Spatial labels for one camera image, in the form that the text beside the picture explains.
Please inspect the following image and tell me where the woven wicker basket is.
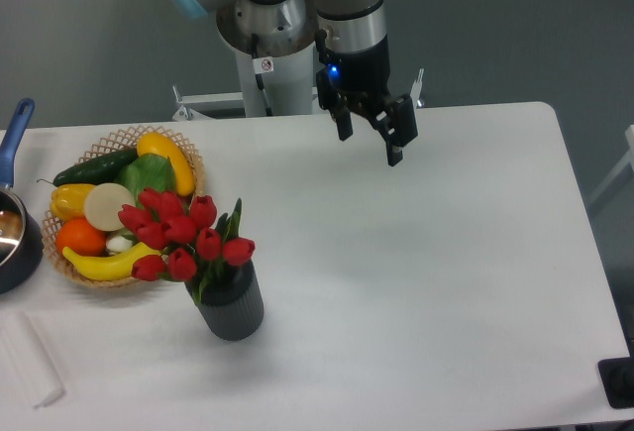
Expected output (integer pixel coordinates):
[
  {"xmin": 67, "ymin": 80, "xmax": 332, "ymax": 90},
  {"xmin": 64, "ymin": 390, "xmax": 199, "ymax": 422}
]
[{"xmin": 42, "ymin": 125, "xmax": 205, "ymax": 289}]

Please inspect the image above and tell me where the green leafy lettuce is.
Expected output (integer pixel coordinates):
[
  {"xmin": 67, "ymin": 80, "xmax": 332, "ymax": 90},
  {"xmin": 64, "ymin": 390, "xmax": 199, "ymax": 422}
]
[{"xmin": 115, "ymin": 154, "xmax": 175, "ymax": 206}]

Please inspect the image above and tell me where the white garlic bulb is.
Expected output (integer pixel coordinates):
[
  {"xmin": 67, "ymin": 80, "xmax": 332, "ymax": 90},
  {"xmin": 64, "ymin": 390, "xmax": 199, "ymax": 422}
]
[{"xmin": 106, "ymin": 232, "xmax": 134, "ymax": 256}]

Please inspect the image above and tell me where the yellow banana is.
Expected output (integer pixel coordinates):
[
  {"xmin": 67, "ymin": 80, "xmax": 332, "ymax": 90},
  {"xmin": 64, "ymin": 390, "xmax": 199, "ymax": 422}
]
[{"xmin": 62, "ymin": 243, "xmax": 161, "ymax": 281}]

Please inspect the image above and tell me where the white frame at right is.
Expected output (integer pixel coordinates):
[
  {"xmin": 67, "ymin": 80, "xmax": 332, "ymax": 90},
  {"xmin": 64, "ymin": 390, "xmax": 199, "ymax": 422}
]
[{"xmin": 586, "ymin": 125, "xmax": 633, "ymax": 217}]

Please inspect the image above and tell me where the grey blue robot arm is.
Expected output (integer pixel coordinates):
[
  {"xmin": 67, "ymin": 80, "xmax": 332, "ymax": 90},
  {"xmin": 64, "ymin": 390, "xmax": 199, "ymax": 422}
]
[{"xmin": 172, "ymin": 0, "xmax": 418, "ymax": 165}]

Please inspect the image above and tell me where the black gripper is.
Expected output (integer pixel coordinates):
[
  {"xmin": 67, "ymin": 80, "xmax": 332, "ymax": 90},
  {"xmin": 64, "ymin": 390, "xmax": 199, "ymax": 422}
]
[{"xmin": 315, "ymin": 34, "xmax": 418, "ymax": 166}]

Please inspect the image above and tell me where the dark pot blue handle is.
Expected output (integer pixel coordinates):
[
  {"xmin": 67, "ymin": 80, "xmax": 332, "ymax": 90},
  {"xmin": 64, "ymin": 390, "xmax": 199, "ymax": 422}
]
[{"xmin": 1, "ymin": 98, "xmax": 43, "ymax": 294}]

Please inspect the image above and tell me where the orange fruit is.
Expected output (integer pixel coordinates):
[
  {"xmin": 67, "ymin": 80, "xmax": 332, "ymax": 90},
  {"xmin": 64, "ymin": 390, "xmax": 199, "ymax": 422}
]
[{"xmin": 55, "ymin": 218, "xmax": 106, "ymax": 257}]

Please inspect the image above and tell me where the green cucumber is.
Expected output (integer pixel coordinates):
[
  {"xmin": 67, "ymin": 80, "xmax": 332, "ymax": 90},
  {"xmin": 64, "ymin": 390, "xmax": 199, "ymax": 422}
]
[{"xmin": 38, "ymin": 149, "xmax": 138, "ymax": 187}]

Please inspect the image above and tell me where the black device at edge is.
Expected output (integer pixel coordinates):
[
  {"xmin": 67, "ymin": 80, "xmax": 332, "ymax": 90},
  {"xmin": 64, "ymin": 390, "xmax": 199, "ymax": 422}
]
[{"xmin": 597, "ymin": 357, "xmax": 633, "ymax": 409}]

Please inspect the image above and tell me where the red tulip bouquet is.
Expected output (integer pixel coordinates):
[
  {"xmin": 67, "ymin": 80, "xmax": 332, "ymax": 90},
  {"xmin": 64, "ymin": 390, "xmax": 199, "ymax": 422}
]
[{"xmin": 118, "ymin": 187, "xmax": 256, "ymax": 303}]

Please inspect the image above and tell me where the dark grey ribbed vase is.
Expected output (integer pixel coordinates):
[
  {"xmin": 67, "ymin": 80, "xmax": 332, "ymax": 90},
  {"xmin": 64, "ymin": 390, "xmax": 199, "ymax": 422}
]
[{"xmin": 185, "ymin": 260, "xmax": 264, "ymax": 341}]

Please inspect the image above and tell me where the cream round disc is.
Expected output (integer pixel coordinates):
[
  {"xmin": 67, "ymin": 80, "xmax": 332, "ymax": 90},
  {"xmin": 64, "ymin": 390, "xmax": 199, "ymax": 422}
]
[{"xmin": 83, "ymin": 182, "xmax": 135, "ymax": 232}]

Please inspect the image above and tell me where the yellow squash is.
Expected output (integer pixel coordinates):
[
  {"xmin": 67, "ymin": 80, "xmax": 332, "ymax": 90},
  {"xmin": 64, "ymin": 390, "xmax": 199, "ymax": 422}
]
[{"xmin": 137, "ymin": 132, "xmax": 195, "ymax": 197}]

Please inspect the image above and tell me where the yellow bell pepper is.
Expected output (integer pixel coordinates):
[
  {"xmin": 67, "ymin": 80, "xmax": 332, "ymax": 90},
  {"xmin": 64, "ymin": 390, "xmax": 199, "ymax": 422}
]
[{"xmin": 50, "ymin": 183, "xmax": 95, "ymax": 222}]

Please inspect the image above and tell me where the white folded cloth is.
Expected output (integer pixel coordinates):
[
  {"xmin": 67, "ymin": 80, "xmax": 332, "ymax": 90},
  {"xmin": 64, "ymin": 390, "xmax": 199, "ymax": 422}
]
[{"xmin": 1, "ymin": 311, "xmax": 65, "ymax": 409}]

